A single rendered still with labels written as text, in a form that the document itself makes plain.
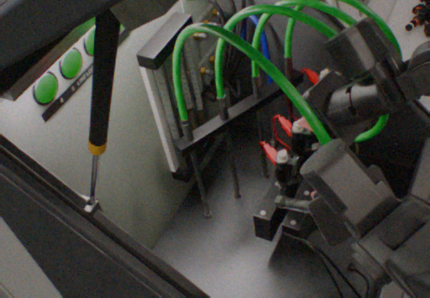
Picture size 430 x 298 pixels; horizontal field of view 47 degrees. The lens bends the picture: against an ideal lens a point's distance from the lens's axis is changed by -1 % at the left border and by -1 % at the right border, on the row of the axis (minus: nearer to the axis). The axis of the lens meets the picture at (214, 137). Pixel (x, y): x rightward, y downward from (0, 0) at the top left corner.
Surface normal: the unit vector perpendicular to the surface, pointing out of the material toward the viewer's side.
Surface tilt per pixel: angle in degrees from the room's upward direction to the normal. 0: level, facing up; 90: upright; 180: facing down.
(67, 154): 90
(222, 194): 0
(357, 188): 45
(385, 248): 40
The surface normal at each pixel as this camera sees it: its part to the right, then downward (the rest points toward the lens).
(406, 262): -0.64, -0.72
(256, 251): -0.13, -0.69
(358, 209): 0.04, 0.08
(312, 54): -0.44, 0.69
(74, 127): 0.88, 0.25
